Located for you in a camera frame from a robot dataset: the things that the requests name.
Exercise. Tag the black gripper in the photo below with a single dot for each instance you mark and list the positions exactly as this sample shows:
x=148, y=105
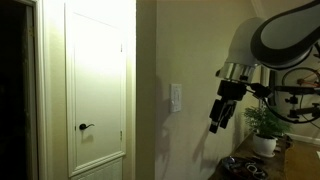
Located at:
x=230, y=93

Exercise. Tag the white wall light switch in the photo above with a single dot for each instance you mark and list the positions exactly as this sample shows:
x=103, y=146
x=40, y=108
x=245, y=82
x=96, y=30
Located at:
x=175, y=98

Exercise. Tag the white black Franka robot arm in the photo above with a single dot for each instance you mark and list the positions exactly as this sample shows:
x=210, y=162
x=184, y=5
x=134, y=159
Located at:
x=286, y=36

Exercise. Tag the green leafy houseplant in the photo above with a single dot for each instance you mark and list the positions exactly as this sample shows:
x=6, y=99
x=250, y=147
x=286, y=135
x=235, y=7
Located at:
x=265, y=121

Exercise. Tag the white ceramic plant pot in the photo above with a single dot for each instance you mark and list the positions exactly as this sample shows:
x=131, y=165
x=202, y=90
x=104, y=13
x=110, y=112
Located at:
x=264, y=145

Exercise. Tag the dark bowl with small items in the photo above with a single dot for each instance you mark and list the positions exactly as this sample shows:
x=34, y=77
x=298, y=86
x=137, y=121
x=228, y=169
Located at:
x=243, y=168

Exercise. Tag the small brass door hinge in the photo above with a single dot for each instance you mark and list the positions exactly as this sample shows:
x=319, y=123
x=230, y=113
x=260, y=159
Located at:
x=121, y=48
x=121, y=135

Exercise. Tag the white panel door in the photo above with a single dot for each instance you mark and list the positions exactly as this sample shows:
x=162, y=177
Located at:
x=96, y=90

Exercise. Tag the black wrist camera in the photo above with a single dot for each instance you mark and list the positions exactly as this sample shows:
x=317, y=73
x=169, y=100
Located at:
x=261, y=90

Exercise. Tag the bicycle with orange frame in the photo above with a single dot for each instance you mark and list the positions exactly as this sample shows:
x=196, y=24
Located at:
x=300, y=87

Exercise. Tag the white door frame trim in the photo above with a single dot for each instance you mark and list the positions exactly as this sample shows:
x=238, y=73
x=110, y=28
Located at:
x=42, y=90

